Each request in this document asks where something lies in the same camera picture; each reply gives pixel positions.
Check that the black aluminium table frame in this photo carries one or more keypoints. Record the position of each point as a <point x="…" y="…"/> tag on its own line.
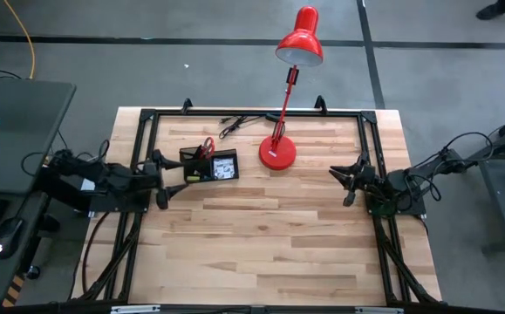
<point x="256" y="113"/>

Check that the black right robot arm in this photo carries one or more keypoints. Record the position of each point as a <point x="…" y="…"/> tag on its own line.
<point x="398" y="183"/>

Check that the red grey scissors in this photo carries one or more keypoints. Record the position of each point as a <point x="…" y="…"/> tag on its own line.
<point x="208" y="147"/>

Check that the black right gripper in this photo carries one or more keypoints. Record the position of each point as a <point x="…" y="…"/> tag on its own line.
<point x="364" y="181"/>

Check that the black computer mouse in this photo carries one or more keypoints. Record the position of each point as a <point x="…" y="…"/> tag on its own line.
<point x="8" y="237"/>

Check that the black metal stand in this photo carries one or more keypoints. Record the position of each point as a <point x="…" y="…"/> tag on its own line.
<point x="496" y="192"/>

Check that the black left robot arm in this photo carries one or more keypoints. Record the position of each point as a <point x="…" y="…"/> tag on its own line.
<point x="112" y="176"/>

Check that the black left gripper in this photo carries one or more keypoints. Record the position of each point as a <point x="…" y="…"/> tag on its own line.
<point x="152" y="179"/>

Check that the black mesh desk organizer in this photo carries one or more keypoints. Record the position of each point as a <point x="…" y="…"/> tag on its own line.
<point x="204" y="174"/>

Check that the black table clamp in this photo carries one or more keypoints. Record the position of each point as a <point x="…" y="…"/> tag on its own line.
<point x="320" y="104"/>
<point x="187" y="105"/>

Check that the person's foot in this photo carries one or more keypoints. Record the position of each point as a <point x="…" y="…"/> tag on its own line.
<point x="494" y="9"/>

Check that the grey desk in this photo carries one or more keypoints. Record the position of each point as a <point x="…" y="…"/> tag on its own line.
<point x="25" y="122"/>

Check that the silver metal bracket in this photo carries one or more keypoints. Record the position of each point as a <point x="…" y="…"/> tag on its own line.
<point x="135" y="309"/>
<point x="378" y="310"/>

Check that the red desk lamp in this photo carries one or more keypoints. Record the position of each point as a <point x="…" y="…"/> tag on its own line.
<point x="278" y="154"/>

